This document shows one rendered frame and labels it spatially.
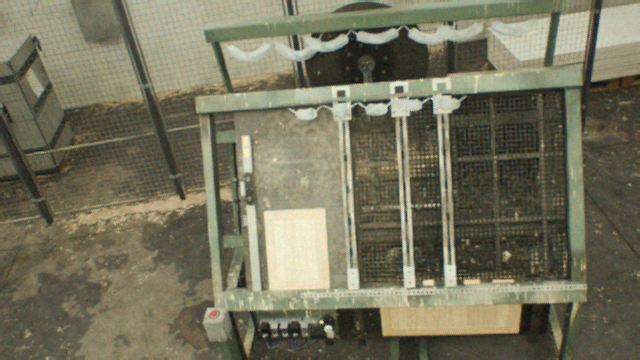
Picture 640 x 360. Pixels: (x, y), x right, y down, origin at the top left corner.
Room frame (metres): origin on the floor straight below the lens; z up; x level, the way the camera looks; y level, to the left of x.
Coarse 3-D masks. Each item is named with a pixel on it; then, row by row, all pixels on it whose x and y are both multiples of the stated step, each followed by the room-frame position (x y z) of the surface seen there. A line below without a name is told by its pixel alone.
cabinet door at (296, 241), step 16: (272, 224) 2.80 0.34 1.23; (288, 224) 2.78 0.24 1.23; (304, 224) 2.76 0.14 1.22; (320, 224) 2.74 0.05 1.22; (272, 240) 2.75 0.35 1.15; (288, 240) 2.73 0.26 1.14; (304, 240) 2.71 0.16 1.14; (320, 240) 2.69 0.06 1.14; (272, 256) 2.70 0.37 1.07; (288, 256) 2.68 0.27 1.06; (304, 256) 2.67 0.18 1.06; (320, 256) 2.64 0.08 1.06; (272, 272) 2.65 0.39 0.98; (288, 272) 2.63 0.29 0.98; (304, 272) 2.62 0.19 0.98; (320, 272) 2.59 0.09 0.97; (272, 288) 2.60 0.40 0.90; (288, 288) 2.58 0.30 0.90; (304, 288) 2.56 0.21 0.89
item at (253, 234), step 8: (248, 136) 3.08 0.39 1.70; (248, 144) 3.06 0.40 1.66; (248, 160) 3.01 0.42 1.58; (248, 168) 2.99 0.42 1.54; (248, 208) 2.86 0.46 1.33; (256, 208) 2.88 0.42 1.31; (248, 216) 2.84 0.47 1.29; (256, 216) 2.84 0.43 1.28; (248, 224) 2.81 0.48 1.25; (256, 224) 2.81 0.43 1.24; (248, 232) 2.79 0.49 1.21; (256, 232) 2.78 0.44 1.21; (256, 240) 2.75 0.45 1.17; (256, 248) 2.73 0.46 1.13; (256, 256) 2.70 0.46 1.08; (256, 264) 2.68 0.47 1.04; (256, 272) 2.65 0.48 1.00; (256, 280) 2.63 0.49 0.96; (256, 288) 2.60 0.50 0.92
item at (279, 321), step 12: (264, 312) 2.52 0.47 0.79; (276, 312) 2.50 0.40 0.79; (288, 312) 2.49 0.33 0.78; (300, 312) 2.48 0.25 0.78; (312, 312) 2.47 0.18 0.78; (324, 312) 2.45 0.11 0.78; (264, 324) 2.44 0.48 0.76; (276, 324) 2.43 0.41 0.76; (288, 324) 2.43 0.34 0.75; (300, 324) 2.41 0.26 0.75; (312, 324) 2.42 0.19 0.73; (324, 324) 2.39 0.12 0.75; (336, 324) 2.44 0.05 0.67; (264, 336) 2.38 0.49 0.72; (276, 336) 2.40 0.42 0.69; (288, 336) 2.39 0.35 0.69; (300, 348) 2.36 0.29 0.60
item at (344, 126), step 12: (336, 96) 3.03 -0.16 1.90; (336, 120) 2.96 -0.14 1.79; (348, 120) 2.98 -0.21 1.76; (348, 132) 2.94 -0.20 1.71; (348, 144) 2.91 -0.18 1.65; (348, 156) 2.87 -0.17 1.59; (348, 168) 2.84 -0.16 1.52; (348, 180) 2.81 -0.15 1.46; (348, 192) 2.77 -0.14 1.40; (348, 204) 2.76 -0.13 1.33; (348, 216) 2.71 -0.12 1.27; (348, 228) 2.66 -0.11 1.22; (348, 240) 2.62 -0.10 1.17; (348, 252) 2.58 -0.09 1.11; (348, 264) 2.55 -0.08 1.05; (348, 276) 2.51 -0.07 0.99; (348, 288) 2.47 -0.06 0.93
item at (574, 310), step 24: (528, 192) 3.50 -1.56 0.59; (504, 240) 2.93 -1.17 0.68; (528, 240) 2.89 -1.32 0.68; (240, 264) 2.98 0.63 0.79; (336, 312) 2.71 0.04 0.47; (360, 312) 2.62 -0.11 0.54; (528, 312) 2.49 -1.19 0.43; (552, 312) 2.66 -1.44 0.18; (576, 312) 2.22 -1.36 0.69; (312, 336) 2.74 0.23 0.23; (336, 336) 2.71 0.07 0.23; (360, 336) 2.63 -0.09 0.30; (384, 336) 2.66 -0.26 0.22; (408, 336) 2.63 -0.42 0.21; (432, 336) 2.60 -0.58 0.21; (456, 336) 2.57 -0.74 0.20; (528, 336) 2.45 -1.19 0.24; (552, 336) 2.51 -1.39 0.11; (576, 336) 2.21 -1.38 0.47
